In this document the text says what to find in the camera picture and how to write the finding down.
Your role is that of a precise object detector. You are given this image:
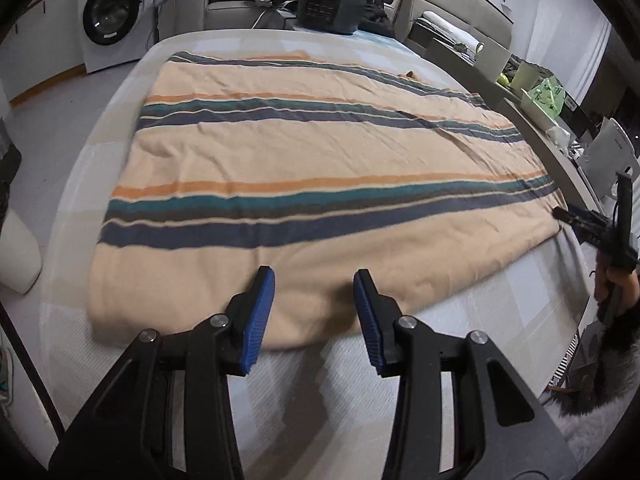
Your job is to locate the white fluffy cloth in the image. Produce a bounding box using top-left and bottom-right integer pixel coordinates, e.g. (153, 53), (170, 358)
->
(555, 400), (631, 471)

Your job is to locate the light green container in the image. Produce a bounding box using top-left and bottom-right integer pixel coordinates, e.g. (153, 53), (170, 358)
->
(510, 60), (543, 93)

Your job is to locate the white stand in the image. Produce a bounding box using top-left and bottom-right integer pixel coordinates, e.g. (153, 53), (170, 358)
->
(575, 117), (640, 201)

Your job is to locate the person's right forearm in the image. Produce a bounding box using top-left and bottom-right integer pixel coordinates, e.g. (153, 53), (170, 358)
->
(555, 310), (640, 417)

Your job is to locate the grey upright cushion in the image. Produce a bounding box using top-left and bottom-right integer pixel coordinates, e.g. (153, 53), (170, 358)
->
(392, 0), (422, 43)

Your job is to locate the grey side counter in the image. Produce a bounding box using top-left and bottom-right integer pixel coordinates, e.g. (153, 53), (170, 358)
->
(407, 20), (593, 201)

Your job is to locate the black electric cooker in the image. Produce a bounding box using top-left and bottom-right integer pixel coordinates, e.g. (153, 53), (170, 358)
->
(295, 0), (366, 36)

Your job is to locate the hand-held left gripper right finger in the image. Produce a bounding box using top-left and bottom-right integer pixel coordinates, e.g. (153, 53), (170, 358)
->
(352, 269), (581, 480)

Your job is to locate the person's right hand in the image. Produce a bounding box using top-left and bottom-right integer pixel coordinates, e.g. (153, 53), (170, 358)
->
(592, 255), (626, 322)

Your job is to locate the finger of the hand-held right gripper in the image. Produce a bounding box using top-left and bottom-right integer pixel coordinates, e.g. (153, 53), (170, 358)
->
(552, 204), (608, 227)
(570, 222), (611, 249)

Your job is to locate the striped beige shirt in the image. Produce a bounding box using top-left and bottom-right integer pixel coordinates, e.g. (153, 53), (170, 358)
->
(87, 50), (568, 351)

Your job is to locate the green plastic bag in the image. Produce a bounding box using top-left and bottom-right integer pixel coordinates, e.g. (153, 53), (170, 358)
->
(520, 77), (568, 121)

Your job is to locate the white washing machine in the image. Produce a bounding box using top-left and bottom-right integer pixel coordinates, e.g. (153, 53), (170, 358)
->
(75, 0), (161, 73)

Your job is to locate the white box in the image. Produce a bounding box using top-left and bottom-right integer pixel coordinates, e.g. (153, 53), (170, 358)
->
(472, 40), (513, 76)

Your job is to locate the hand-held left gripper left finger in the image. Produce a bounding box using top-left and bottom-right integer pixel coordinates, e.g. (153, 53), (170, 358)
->
(47, 266), (277, 480)

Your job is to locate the pale checked tablecloth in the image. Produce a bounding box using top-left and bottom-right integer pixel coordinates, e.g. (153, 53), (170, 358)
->
(37, 27), (601, 480)

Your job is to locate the grey sofa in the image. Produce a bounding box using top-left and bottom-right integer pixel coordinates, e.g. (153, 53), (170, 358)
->
(152, 0), (301, 43)

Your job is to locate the white kitchen counter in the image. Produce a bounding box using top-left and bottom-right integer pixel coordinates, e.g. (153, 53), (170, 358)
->
(0, 0), (86, 106)

